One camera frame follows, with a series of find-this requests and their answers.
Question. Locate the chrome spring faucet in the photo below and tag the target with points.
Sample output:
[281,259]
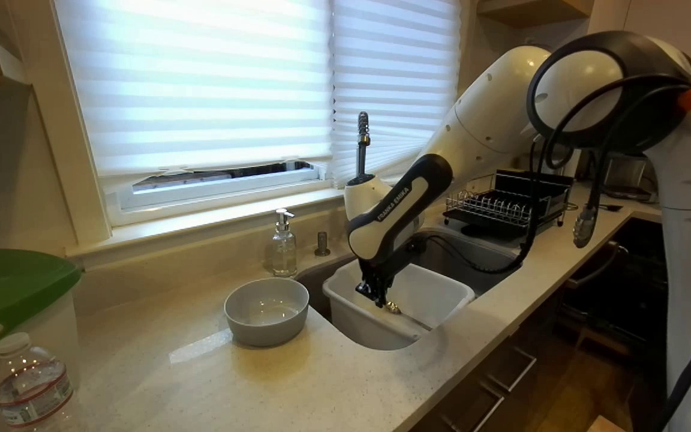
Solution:
[363,146]

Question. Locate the clear water bottle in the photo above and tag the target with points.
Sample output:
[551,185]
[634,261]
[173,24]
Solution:
[31,387]

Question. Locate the small metal counter button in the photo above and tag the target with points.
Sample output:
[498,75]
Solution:
[323,242]

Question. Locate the wooden cabinet drawer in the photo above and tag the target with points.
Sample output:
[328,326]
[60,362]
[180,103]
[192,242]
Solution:
[509,367]
[462,408]

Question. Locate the wide white window blind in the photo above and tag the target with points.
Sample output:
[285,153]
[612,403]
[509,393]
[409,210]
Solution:
[192,87]

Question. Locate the clear soap dispenser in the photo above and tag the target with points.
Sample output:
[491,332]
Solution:
[285,253]

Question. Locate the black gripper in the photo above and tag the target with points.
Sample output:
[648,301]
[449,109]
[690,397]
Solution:
[375,271]

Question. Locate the narrow white window blind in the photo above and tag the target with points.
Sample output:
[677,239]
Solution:
[394,80]

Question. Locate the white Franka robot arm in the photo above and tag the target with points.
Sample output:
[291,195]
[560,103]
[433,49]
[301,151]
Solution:
[491,110]

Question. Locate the white window frame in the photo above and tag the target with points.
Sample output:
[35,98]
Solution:
[202,195]

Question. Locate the black dish rack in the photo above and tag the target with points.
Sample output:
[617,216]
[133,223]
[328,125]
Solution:
[522,204]

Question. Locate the silver kitchen appliance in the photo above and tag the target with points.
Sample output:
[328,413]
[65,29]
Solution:
[630,173]

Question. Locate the clear plastic container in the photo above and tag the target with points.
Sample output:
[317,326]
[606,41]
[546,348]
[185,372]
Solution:
[51,323]

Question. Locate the grey round bowl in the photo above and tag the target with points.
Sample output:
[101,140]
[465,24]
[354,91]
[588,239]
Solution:
[264,314]

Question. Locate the white plastic dish tub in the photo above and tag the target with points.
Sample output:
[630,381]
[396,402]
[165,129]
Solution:
[433,301]

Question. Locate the stainless steel sink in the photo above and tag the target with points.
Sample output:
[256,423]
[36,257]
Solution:
[480,253]

